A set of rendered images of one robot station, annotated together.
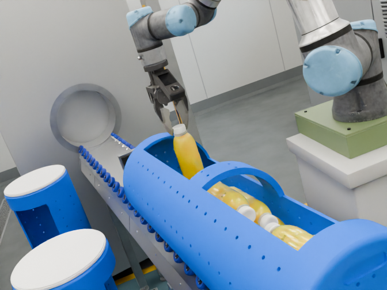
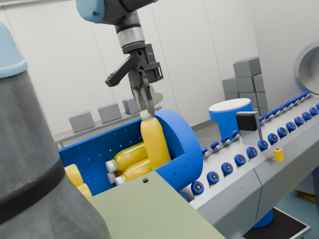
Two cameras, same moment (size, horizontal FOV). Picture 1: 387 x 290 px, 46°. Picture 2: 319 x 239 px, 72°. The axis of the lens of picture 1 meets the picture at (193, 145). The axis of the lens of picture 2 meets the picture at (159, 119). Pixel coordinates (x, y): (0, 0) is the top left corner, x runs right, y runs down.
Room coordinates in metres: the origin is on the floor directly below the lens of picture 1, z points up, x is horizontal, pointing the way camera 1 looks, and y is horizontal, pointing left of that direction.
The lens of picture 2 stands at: (1.20, -0.63, 1.36)
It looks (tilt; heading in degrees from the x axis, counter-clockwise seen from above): 11 degrees down; 80
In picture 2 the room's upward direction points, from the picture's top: 16 degrees counter-clockwise
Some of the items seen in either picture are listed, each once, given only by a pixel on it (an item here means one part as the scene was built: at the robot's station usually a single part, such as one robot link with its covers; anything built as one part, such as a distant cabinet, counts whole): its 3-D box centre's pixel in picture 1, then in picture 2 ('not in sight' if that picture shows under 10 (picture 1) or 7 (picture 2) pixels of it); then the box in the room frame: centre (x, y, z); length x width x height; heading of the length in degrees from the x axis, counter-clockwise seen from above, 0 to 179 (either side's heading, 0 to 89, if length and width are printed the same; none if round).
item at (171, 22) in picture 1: (175, 21); (106, 4); (1.25, -0.06, 1.55); 0.11 x 0.11 x 0.08; 51
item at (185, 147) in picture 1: (188, 157); (154, 142); (1.28, 0.03, 1.16); 0.07 x 0.07 x 0.19
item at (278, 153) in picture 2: not in sight; (272, 153); (1.74, 0.11, 0.92); 0.08 x 0.03 x 0.05; 110
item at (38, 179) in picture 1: (35, 180); (229, 105); (1.92, 0.72, 1.03); 0.28 x 0.28 x 0.01
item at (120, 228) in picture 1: (128, 247); (318, 184); (2.38, 0.55, 0.31); 0.06 x 0.06 x 0.63; 20
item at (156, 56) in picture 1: (152, 56); (131, 40); (1.30, 0.04, 1.47); 0.08 x 0.08 x 0.05
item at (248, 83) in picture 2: not in sight; (264, 90); (3.73, 2.75, 0.59); 1.20 x 0.80 x 1.19; 99
